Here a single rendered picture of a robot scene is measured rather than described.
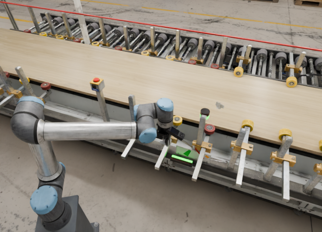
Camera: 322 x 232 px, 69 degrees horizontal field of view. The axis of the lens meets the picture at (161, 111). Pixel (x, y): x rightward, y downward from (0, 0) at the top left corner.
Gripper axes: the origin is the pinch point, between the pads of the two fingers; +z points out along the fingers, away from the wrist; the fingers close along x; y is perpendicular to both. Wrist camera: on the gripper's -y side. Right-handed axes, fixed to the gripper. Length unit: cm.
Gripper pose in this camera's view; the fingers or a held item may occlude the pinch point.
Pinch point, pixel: (168, 145)
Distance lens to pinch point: 151.9
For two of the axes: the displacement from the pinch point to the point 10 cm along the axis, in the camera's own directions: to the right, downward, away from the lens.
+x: -3.4, 6.5, -6.8
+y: -9.4, -2.3, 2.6
